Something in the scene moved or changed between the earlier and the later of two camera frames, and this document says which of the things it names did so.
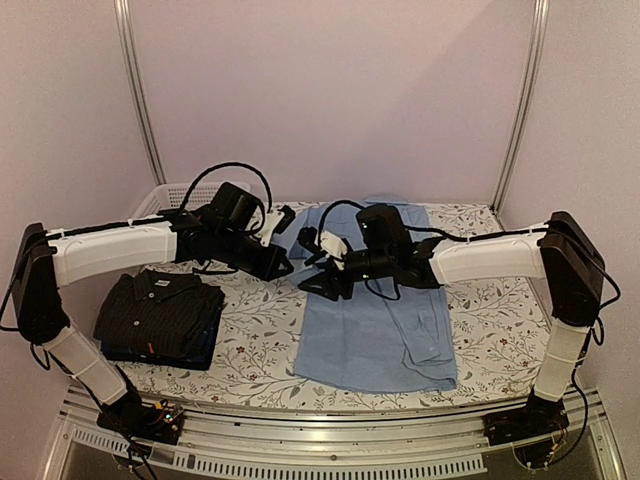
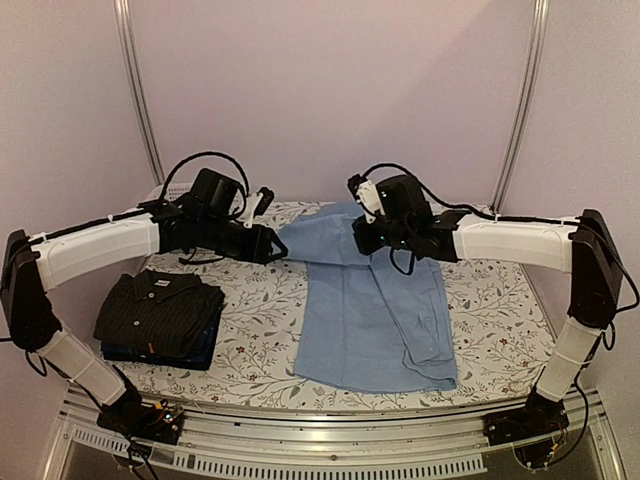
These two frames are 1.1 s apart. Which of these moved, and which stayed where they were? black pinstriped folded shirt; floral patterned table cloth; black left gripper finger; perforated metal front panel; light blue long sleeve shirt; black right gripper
Moved: black right gripper; black left gripper finger
Stayed: light blue long sleeve shirt; black pinstriped folded shirt; perforated metal front panel; floral patterned table cloth
